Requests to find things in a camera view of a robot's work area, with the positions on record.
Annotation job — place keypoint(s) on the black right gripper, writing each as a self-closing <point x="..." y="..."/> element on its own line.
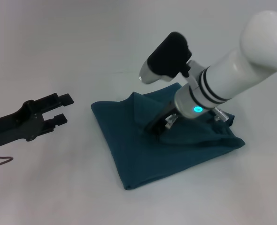
<point x="162" y="119"/>

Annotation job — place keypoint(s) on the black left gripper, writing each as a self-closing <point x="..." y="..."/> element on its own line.
<point x="14" y="126"/>

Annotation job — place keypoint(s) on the blue teal shirt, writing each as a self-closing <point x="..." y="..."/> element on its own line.
<point x="176" y="152"/>

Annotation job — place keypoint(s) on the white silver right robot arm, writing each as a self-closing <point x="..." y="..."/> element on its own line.
<point x="234" y="77"/>

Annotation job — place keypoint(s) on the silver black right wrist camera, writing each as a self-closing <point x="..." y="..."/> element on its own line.
<point x="166" y="58"/>

